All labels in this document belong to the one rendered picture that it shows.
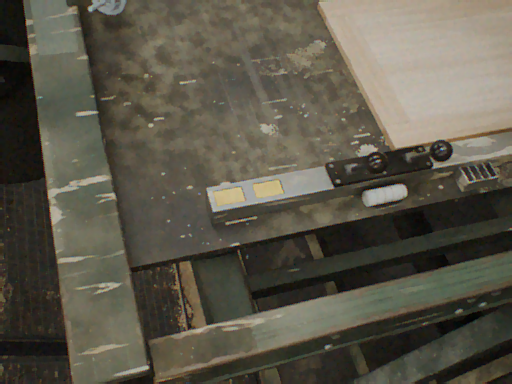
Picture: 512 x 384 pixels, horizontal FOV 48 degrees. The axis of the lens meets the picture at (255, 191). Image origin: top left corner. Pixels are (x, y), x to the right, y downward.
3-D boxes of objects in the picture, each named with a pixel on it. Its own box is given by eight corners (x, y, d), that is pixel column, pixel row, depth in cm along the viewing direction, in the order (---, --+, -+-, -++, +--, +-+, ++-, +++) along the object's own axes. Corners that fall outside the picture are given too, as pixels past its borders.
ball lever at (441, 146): (417, 167, 107) (459, 158, 94) (399, 171, 106) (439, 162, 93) (413, 147, 107) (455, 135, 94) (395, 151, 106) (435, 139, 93)
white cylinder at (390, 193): (366, 210, 104) (404, 201, 106) (370, 201, 102) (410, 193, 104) (360, 196, 106) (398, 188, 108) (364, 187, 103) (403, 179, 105)
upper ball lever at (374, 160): (359, 178, 104) (394, 171, 91) (340, 182, 103) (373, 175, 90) (355, 158, 104) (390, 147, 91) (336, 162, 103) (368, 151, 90)
